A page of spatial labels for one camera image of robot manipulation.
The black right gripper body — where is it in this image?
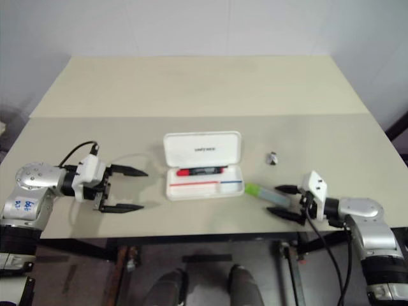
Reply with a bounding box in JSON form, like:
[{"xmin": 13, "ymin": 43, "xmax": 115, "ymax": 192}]
[{"xmin": 297, "ymin": 189, "xmax": 316, "ymax": 221}]

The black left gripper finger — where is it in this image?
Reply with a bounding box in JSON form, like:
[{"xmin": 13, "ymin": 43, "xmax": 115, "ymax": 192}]
[
  {"xmin": 110, "ymin": 164, "xmax": 149, "ymax": 178},
  {"xmin": 100, "ymin": 203, "xmax": 145, "ymax": 214}
]

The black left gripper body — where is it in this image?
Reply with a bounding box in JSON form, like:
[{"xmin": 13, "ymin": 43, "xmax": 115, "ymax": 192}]
[{"xmin": 82, "ymin": 164, "xmax": 113, "ymax": 213}]

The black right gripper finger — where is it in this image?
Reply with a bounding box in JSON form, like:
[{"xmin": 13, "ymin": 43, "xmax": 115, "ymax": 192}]
[
  {"xmin": 266, "ymin": 207, "xmax": 306, "ymax": 227},
  {"xmin": 275, "ymin": 184, "xmax": 302, "ymax": 196}
]

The green capped translucent marker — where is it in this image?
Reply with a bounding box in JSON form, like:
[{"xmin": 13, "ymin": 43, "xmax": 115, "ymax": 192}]
[{"xmin": 244, "ymin": 182, "xmax": 293, "ymax": 207}]

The red capped black marker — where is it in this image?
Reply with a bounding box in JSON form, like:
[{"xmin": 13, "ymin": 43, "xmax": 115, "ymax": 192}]
[{"xmin": 175, "ymin": 165, "xmax": 230, "ymax": 177}]

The white hinged pencil case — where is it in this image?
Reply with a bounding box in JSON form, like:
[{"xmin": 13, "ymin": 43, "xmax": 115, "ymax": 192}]
[{"xmin": 163, "ymin": 129, "xmax": 245, "ymax": 202}]

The rusty metal table leg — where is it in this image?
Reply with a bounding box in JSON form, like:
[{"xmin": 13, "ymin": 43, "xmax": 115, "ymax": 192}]
[{"xmin": 112, "ymin": 245, "xmax": 142, "ymax": 306}]

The grey metal table leg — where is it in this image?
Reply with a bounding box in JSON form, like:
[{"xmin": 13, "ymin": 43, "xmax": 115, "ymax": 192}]
[{"xmin": 274, "ymin": 241, "xmax": 307, "ymax": 306}]

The dark rounded shape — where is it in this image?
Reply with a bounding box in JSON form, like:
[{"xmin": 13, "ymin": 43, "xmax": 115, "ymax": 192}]
[
  {"xmin": 149, "ymin": 267, "xmax": 189, "ymax": 306},
  {"xmin": 226, "ymin": 264, "xmax": 266, "ymax": 306}
]

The white label blue handwriting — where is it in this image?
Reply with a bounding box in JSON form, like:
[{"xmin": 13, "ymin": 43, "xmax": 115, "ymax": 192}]
[{"xmin": 7, "ymin": 198, "xmax": 36, "ymax": 214}]

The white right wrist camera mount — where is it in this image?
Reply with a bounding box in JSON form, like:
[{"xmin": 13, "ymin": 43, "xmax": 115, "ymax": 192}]
[{"xmin": 302, "ymin": 170, "xmax": 329, "ymax": 221}]

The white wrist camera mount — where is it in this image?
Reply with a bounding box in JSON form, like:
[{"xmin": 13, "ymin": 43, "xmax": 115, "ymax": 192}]
[
  {"xmin": 72, "ymin": 154, "xmax": 108, "ymax": 203},
  {"xmin": 302, "ymin": 170, "xmax": 329, "ymax": 221}
]

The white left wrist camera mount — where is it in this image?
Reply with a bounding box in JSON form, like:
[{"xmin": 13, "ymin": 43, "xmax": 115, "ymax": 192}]
[{"xmin": 72, "ymin": 154, "xmax": 108, "ymax": 203}]

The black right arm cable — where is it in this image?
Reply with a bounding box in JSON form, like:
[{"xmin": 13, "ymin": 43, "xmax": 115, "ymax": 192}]
[{"xmin": 304, "ymin": 203, "xmax": 353, "ymax": 306}]

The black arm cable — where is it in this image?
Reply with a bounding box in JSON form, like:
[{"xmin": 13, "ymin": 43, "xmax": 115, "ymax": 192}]
[
  {"xmin": 304, "ymin": 203, "xmax": 353, "ymax": 306},
  {"xmin": 57, "ymin": 141, "xmax": 101, "ymax": 170}
]

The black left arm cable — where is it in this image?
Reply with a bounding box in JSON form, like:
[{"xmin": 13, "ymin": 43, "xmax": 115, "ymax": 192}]
[{"xmin": 57, "ymin": 141, "xmax": 101, "ymax": 170}]

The black table frame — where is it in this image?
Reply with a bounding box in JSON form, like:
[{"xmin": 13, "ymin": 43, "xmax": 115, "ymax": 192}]
[{"xmin": 37, "ymin": 226, "xmax": 408, "ymax": 263}]

